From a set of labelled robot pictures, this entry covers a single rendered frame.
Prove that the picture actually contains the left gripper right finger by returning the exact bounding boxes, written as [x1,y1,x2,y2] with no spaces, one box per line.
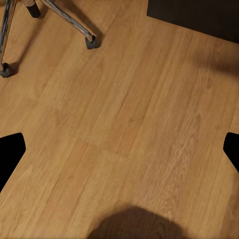
[223,132,239,172]

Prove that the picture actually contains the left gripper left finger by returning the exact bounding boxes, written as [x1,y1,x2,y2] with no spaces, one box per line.
[0,132,26,192]

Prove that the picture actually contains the swivel chair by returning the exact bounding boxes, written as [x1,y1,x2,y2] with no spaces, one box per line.
[0,0,97,78]

